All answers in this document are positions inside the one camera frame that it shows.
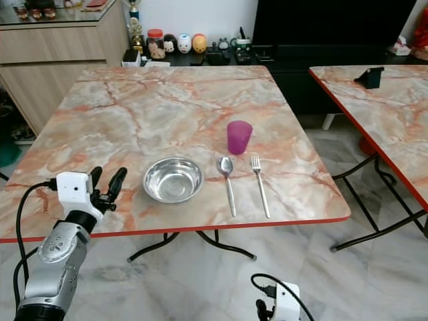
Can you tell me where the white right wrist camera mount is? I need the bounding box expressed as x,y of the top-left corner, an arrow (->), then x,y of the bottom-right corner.
272,282 -> 302,321

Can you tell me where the stainless steel spoon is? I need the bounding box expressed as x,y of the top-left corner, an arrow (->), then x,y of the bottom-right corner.
217,156 -> 239,218

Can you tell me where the small white box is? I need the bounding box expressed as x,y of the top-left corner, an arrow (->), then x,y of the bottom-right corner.
122,49 -> 142,68

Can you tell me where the gold trophy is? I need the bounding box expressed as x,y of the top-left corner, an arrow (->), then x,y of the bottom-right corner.
126,0 -> 145,53

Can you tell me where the yellow round doll figurine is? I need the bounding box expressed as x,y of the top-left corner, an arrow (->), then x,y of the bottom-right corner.
192,33 -> 209,55

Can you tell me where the black television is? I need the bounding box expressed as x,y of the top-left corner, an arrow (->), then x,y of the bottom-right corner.
252,0 -> 419,47

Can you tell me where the stainless steel bowl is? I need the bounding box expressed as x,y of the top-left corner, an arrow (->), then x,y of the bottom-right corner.
142,157 -> 205,205

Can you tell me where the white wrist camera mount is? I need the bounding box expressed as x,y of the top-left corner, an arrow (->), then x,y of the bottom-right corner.
55,171 -> 94,219
272,282 -> 302,321

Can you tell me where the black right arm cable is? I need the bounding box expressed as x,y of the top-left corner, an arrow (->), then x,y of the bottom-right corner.
251,273 -> 316,321

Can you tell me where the purple plastic cup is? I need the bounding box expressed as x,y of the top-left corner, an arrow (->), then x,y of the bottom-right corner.
226,120 -> 253,156

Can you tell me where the red lidded snack jar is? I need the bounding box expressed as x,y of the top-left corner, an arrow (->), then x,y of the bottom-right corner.
146,29 -> 167,61

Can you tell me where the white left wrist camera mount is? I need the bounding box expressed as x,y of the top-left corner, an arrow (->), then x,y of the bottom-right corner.
55,171 -> 94,219

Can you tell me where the light wooden cabinet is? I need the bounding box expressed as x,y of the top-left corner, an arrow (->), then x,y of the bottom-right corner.
0,0 -> 132,136

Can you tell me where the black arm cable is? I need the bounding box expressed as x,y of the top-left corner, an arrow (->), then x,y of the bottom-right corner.
12,179 -> 57,308
251,273 -> 316,321

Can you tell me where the green mug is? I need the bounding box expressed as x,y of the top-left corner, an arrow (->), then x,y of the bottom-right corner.
231,27 -> 254,56

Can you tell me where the stainless steel fork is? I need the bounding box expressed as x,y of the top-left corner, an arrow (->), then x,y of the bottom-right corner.
250,154 -> 272,220

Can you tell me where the white round doll figurine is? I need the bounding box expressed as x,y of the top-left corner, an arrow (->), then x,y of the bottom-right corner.
177,33 -> 193,55

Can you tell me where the black round doll figurine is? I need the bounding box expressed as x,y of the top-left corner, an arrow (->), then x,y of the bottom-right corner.
163,35 -> 177,55

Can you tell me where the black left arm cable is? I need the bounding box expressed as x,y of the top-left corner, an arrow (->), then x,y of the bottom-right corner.
12,179 -> 57,308

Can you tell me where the red stool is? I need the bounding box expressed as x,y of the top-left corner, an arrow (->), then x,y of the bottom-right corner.
358,135 -> 379,156

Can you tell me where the black phone stand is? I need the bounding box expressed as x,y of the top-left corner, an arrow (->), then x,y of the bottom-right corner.
354,66 -> 386,90

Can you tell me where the green container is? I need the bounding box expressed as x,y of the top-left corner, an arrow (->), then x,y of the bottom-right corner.
0,126 -> 23,169

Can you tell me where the small white ornament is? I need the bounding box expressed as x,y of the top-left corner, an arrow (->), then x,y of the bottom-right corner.
389,35 -> 413,57

